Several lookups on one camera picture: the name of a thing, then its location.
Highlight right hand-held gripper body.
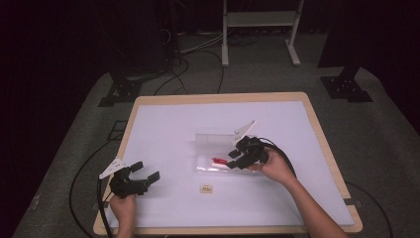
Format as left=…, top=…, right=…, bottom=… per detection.
left=232, top=120, right=270, bottom=169

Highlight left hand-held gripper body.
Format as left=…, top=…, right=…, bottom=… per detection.
left=98, top=157, right=151, bottom=199

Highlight translucent plastic case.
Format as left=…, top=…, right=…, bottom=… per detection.
left=192, top=132, right=262, bottom=175

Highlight person's left hand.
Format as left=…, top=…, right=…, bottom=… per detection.
left=109, top=193, right=139, bottom=230

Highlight person's right hand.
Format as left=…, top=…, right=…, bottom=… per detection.
left=247, top=147, right=297, bottom=186

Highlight wooden table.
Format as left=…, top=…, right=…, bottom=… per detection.
left=92, top=91, right=364, bottom=236

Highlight black stand base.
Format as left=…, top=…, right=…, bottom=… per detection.
left=319, top=65, right=374, bottom=103
left=97, top=73, right=144, bottom=108

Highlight white metal stand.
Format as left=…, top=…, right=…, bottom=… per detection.
left=221, top=0, right=305, bottom=67

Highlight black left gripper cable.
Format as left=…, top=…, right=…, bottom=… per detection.
left=96, top=177, right=115, bottom=238

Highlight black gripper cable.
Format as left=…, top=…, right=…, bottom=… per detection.
left=259, top=137, right=298, bottom=178
left=96, top=177, right=115, bottom=238

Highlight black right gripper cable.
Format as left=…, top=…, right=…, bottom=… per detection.
left=259, top=137, right=298, bottom=178

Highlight black floor cable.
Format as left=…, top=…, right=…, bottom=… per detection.
left=345, top=180, right=394, bottom=238
left=68, top=138, right=117, bottom=238
left=153, top=49, right=226, bottom=96

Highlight white floor cables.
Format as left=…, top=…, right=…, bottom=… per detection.
left=177, top=31, right=226, bottom=56

